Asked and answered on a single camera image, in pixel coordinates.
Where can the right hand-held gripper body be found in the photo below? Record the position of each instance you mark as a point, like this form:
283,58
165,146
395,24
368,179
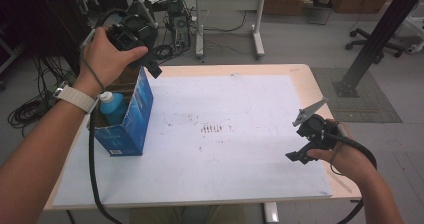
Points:
318,130

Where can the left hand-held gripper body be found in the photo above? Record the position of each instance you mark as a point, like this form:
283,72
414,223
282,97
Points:
136,30

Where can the blue bottle with white cap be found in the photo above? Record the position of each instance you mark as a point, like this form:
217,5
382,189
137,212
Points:
113,109

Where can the blue cardboard box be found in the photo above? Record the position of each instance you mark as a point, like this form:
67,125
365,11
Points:
136,124

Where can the person's right hand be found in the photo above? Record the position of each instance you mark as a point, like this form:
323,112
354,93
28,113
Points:
350,155

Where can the person's left hand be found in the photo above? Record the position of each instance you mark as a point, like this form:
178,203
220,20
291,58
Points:
100,60

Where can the computer tower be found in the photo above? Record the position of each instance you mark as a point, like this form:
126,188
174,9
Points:
180,25

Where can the grey floor mat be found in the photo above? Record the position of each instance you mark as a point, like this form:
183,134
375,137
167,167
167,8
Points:
363,100

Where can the white table leg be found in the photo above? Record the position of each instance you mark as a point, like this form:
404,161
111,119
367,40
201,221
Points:
271,212

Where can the white sheet table cover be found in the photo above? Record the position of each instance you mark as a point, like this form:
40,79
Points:
233,150

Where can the white band wristwatch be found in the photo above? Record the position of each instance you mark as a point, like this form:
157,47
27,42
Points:
78,98

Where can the dark curtain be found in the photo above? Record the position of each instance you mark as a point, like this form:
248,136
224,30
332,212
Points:
40,17

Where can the black office chair base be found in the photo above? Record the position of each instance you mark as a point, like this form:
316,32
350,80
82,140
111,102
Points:
366,42

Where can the black metal pillar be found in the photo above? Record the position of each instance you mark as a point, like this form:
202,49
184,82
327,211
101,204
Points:
376,40

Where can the person's trousers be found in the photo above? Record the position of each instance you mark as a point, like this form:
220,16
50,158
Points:
186,215

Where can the brown cardboard box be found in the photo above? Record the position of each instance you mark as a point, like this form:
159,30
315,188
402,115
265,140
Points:
286,4

